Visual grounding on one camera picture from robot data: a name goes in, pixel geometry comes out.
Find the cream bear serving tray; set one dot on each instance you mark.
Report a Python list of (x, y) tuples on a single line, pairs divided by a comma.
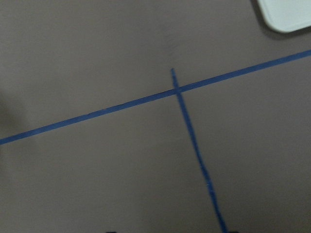
[(286, 16)]

